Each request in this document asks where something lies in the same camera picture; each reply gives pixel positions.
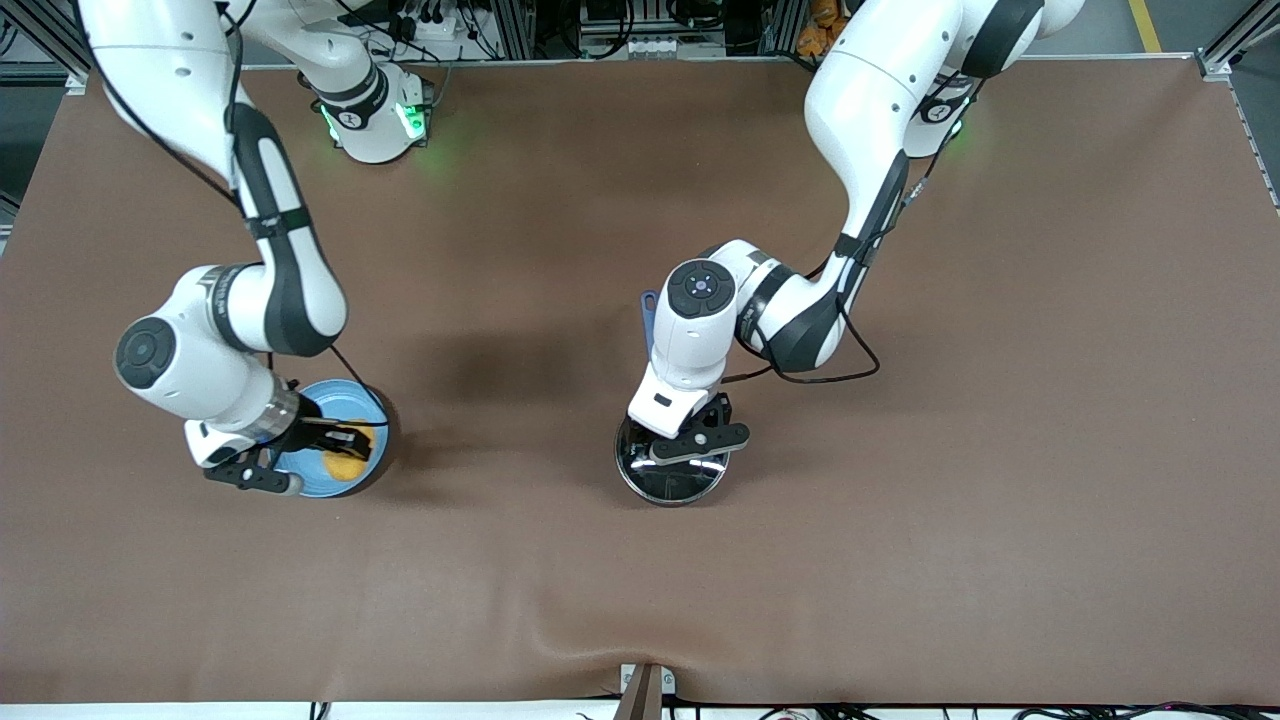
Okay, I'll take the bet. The yellow potato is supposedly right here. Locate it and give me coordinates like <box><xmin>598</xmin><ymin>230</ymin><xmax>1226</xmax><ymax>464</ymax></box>
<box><xmin>322</xmin><ymin>428</ymin><xmax>377</xmax><ymax>484</ymax></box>

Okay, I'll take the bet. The glass lid with blue knob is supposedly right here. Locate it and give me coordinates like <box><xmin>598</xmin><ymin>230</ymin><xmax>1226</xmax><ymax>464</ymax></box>
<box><xmin>616</xmin><ymin>415</ymin><xmax>731</xmax><ymax>506</ymax></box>

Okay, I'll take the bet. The blue round plate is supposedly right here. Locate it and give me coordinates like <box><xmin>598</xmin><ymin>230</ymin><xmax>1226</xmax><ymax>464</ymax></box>
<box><xmin>270</xmin><ymin>379</ymin><xmax>393</xmax><ymax>499</ymax></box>

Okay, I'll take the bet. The aluminium equipment rack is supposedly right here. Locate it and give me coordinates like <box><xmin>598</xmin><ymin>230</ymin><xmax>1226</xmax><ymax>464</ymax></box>
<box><xmin>490</xmin><ymin>0</ymin><xmax>811</xmax><ymax>61</ymax></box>

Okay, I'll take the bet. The orange items pile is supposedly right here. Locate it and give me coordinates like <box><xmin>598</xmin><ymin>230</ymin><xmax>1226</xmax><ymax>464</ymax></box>
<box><xmin>797</xmin><ymin>0</ymin><xmax>851</xmax><ymax>58</ymax></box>

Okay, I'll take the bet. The white power strip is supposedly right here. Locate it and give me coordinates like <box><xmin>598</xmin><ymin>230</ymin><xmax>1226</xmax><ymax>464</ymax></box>
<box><xmin>385</xmin><ymin>8</ymin><xmax>471</xmax><ymax>43</ymax></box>

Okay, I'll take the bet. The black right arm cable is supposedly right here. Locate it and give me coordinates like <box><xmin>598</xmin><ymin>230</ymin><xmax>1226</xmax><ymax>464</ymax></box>
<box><xmin>78</xmin><ymin>0</ymin><xmax>393</xmax><ymax>431</ymax></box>

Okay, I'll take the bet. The black pot with blue handle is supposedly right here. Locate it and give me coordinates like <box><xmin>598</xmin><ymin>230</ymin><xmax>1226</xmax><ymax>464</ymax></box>
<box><xmin>614</xmin><ymin>290</ymin><xmax>732</xmax><ymax>508</ymax></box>

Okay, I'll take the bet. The metal table clamp bracket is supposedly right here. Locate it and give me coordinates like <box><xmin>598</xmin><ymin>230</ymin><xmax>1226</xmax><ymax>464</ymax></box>
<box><xmin>618</xmin><ymin>662</ymin><xmax>677</xmax><ymax>720</ymax></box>

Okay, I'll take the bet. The aluminium frame post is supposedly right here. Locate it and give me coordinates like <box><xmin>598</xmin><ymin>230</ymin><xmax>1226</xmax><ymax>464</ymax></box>
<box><xmin>1195</xmin><ymin>0</ymin><xmax>1280</xmax><ymax>81</ymax></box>

